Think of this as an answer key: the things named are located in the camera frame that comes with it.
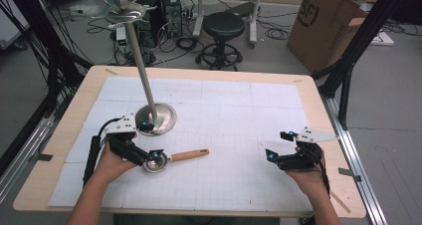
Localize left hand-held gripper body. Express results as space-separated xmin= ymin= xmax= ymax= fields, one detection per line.
xmin=105 ymin=113 xmax=149 ymax=167

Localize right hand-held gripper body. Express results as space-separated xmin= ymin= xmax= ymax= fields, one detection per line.
xmin=276 ymin=125 xmax=340 ymax=172

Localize metal ladle with wooden handle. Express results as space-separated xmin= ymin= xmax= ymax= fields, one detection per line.
xmin=142 ymin=147 xmax=211 ymax=174

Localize person's right hand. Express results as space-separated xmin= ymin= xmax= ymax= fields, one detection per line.
xmin=285 ymin=166 xmax=330 ymax=198

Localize person's left hand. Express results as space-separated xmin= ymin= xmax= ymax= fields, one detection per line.
xmin=94 ymin=141 xmax=138 ymax=186

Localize grey tape strip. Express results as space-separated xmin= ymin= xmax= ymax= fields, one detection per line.
xmin=337 ymin=166 xmax=362 ymax=183

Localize tall metal utensil stand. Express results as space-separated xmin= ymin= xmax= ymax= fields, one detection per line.
xmin=93 ymin=0 xmax=178 ymax=137

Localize white gridded mat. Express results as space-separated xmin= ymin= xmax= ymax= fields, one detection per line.
xmin=48 ymin=76 xmax=315 ymax=213

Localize black tape strip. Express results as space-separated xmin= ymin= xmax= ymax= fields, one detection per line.
xmin=28 ymin=153 xmax=55 ymax=163

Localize small white device green display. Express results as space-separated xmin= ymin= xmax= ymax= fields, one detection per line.
xmin=114 ymin=25 xmax=129 ymax=52

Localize large cardboard box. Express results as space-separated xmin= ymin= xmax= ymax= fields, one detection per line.
xmin=286 ymin=0 xmax=388 ymax=74

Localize black computer tower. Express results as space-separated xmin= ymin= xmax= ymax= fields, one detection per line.
xmin=161 ymin=0 xmax=184 ymax=39
xmin=133 ymin=0 xmax=165 ymax=49

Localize white stand leg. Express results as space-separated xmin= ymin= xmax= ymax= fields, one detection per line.
xmin=248 ymin=0 xmax=264 ymax=49
xmin=191 ymin=0 xmax=205 ymax=39

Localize black round stool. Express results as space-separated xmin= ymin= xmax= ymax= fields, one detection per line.
xmin=195 ymin=11 xmax=247 ymax=72

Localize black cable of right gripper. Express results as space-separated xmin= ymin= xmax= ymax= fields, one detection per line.
xmin=315 ymin=161 xmax=332 ymax=197

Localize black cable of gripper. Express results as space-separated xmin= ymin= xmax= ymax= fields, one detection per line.
xmin=83 ymin=116 xmax=122 ymax=187
xmin=315 ymin=161 xmax=332 ymax=197

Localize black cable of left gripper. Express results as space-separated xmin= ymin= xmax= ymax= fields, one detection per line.
xmin=83 ymin=116 xmax=122 ymax=187

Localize aluminium floor rail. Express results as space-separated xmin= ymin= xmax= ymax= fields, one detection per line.
xmin=321 ymin=95 xmax=388 ymax=225
xmin=0 ymin=116 xmax=57 ymax=204

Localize black metal frame post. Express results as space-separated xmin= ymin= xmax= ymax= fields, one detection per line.
xmin=2 ymin=0 xmax=95 ymax=117
xmin=311 ymin=0 xmax=422 ymax=130

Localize coiled black floor cables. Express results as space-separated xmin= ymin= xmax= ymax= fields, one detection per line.
xmin=258 ymin=12 xmax=294 ymax=42

